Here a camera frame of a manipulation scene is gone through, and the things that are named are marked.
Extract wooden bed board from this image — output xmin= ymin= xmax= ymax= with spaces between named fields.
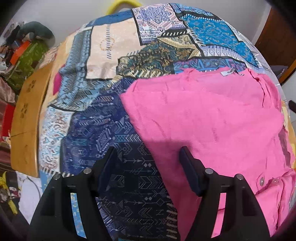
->
xmin=10 ymin=61 xmax=55 ymax=178

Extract grey plush toy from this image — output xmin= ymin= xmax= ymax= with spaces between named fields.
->
xmin=17 ymin=21 xmax=56 ymax=45

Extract red cloth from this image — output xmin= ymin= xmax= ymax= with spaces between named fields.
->
xmin=0 ymin=104 xmax=15 ymax=142

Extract brown wooden door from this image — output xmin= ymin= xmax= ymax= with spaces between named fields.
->
xmin=254 ymin=7 xmax=296 ymax=70

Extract yellow strap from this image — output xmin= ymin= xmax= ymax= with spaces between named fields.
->
xmin=0 ymin=171 xmax=18 ymax=214

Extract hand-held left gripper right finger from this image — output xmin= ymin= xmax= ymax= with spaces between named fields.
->
xmin=179 ymin=147 xmax=271 ymax=241

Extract white cloth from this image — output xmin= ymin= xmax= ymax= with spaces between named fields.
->
xmin=17 ymin=173 xmax=43 ymax=223

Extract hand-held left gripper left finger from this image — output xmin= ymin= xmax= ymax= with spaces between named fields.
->
xmin=27 ymin=146 xmax=121 ymax=241

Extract orange box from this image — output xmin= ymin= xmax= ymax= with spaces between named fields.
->
xmin=10 ymin=41 xmax=30 ymax=65

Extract pink knit sweater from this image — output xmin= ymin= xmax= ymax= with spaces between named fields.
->
xmin=120 ymin=67 xmax=296 ymax=237

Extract green patterned cloth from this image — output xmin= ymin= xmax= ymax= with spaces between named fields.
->
xmin=6 ymin=40 xmax=49 ymax=91

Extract yellow hoop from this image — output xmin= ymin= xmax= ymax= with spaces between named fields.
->
xmin=106 ymin=0 xmax=141 ymax=15

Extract blue patchwork printed blanket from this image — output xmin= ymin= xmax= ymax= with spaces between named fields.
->
xmin=38 ymin=3 xmax=289 ymax=241

